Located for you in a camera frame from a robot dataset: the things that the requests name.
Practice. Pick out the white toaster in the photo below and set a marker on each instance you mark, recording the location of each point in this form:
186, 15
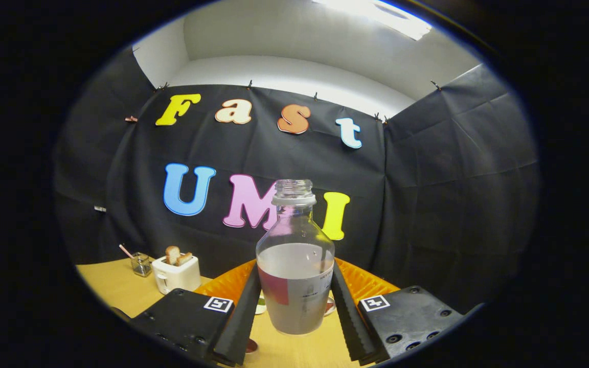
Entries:
179, 278

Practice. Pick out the wooden table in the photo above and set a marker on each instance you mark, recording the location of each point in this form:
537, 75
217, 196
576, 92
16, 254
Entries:
115, 286

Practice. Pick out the pink stick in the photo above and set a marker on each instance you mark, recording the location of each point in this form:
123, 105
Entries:
126, 251

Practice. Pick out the clear juice bottle pink label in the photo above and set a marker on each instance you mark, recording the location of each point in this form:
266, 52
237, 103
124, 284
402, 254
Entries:
297, 286

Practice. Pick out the white oval plate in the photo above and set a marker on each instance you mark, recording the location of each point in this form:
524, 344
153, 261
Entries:
330, 306

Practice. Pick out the black backdrop cloth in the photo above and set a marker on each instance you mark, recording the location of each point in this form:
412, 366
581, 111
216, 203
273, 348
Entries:
427, 179

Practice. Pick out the small glass jar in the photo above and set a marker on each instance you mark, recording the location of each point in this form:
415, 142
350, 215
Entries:
141, 266

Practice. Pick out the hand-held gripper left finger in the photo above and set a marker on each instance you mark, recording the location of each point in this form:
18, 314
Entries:
241, 322

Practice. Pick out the toast bread slice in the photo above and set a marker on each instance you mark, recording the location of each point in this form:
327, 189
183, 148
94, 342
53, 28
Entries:
172, 254
184, 258

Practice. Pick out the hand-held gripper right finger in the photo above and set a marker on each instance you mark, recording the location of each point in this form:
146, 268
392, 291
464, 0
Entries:
350, 322

